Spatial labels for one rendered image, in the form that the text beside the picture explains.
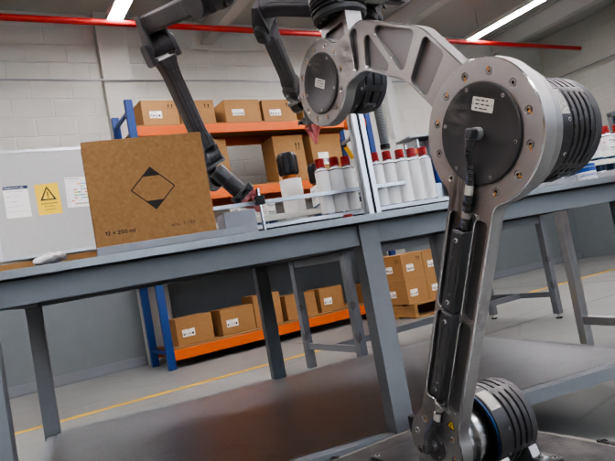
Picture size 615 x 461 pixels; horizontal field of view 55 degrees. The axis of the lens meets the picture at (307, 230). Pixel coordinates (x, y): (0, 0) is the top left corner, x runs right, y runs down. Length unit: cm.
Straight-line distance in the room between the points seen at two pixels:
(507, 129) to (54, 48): 605
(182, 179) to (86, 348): 473
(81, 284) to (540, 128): 107
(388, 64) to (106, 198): 76
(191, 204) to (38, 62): 520
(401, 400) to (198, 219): 75
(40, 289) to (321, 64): 83
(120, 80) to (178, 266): 517
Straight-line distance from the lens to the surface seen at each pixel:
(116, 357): 626
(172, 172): 156
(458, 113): 103
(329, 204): 207
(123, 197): 154
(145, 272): 151
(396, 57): 121
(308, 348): 399
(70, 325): 617
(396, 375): 170
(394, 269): 602
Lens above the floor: 73
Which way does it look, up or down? 3 degrees up
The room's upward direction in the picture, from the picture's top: 10 degrees counter-clockwise
